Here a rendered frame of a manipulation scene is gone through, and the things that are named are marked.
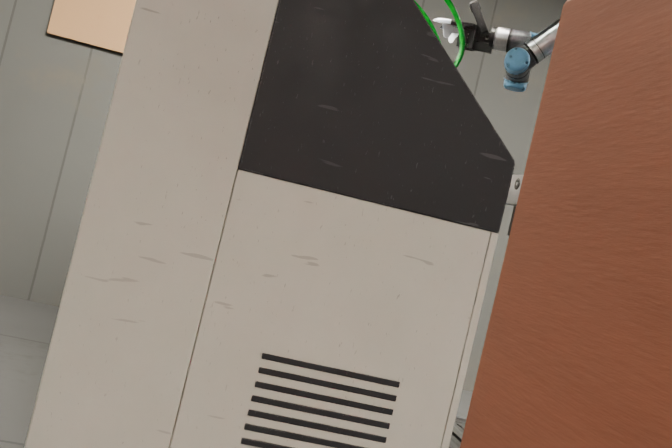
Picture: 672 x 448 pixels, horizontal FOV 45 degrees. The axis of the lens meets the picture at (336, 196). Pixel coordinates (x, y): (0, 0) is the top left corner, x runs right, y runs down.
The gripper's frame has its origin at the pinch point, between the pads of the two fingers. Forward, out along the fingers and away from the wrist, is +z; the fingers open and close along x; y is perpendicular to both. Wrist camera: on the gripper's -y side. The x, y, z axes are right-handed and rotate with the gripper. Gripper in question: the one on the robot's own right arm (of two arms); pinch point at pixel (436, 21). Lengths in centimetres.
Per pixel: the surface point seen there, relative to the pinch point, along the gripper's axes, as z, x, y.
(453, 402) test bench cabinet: -38, -98, 92
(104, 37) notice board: 178, 91, 22
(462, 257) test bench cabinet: -33, -96, 61
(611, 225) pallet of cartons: -50, -252, 38
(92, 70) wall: 181, 90, 40
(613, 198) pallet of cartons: -50, -252, 37
